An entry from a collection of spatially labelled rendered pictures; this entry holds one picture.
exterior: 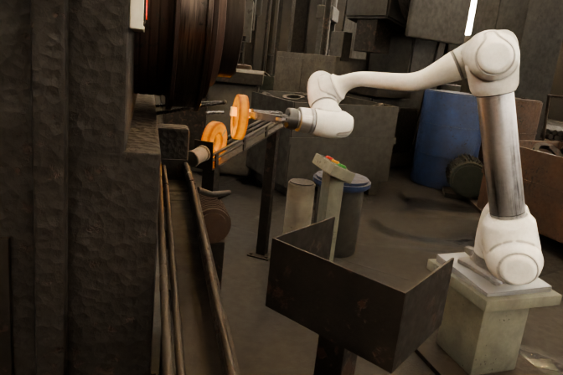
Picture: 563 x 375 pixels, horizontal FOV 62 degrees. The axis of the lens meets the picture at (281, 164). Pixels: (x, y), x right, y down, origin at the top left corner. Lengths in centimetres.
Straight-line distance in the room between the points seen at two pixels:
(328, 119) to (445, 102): 288
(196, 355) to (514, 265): 104
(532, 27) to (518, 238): 459
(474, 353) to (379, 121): 233
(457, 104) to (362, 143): 108
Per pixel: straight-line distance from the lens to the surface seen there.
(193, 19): 102
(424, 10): 466
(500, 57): 141
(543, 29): 611
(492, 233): 157
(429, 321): 91
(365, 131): 377
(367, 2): 492
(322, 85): 176
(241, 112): 156
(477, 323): 184
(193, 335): 79
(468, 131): 453
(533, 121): 490
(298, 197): 202
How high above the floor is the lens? 104
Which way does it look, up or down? 13 degrees down
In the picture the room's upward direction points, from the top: 6 degrees clockwise
